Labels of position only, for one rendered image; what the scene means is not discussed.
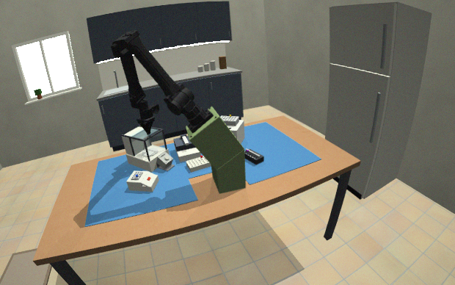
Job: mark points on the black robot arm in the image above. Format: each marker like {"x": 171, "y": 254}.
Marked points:
{"x": 178, "y": 98}

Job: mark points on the blue bench mat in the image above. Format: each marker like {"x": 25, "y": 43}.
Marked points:
{"x": 111, "y": 199}

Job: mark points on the white block with rows of round holes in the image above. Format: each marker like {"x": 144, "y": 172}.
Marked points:
{"x": 145, "y": 182}

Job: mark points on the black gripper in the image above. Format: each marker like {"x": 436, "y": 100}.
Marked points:
{"x": 144, "y": 120}

